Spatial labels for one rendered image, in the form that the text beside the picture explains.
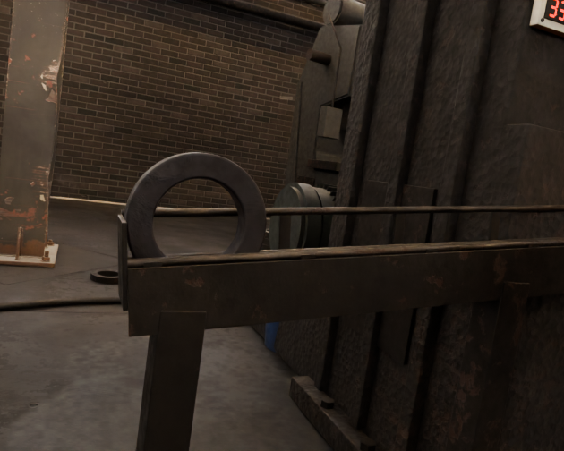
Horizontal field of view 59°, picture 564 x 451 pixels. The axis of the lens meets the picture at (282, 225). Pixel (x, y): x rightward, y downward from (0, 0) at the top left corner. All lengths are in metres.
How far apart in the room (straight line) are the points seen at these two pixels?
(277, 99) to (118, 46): 2.17
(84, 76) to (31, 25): 3.58
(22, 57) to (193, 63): 3.98
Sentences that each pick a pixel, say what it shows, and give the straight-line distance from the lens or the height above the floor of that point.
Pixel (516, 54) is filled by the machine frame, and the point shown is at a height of 1.01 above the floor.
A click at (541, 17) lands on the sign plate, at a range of 1.13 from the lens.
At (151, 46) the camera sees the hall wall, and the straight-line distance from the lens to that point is 6.87.
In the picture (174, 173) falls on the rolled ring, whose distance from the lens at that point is 0.64.
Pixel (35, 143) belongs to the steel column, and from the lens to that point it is 3.16.
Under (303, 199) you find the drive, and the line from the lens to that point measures 2.04.
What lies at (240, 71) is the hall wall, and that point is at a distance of 7.08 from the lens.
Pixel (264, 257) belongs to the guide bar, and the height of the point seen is 0.60.
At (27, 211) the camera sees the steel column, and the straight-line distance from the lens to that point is 3.19.
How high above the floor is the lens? 0.72
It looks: 6 degrees down
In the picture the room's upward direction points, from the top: 8 degrees clockwise
